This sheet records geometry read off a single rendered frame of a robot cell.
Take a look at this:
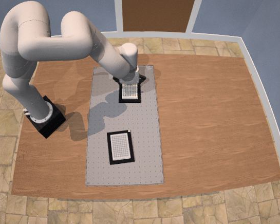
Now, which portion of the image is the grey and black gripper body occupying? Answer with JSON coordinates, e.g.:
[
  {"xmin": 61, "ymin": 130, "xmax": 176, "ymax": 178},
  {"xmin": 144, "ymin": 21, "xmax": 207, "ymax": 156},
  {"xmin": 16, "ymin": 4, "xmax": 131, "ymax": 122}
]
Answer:
[{"xmin": 119, "ymin": 66, "xmax": 140, "ymax": 84}]

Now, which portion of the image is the black rectangular frame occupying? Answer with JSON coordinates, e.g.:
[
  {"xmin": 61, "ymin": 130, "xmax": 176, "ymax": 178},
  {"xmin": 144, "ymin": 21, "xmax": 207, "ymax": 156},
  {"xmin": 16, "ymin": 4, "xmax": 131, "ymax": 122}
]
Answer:
[{"xmin": 107, "ymin": 130, "xmax": 135, "ymax": 165}]

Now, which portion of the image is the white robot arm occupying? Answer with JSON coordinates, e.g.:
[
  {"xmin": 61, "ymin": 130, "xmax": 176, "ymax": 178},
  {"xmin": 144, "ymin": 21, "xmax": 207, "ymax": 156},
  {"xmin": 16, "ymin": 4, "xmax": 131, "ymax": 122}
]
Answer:
[{"xmin": 0, "ymin": 1, "xmax": 138, "ymax": 123}]

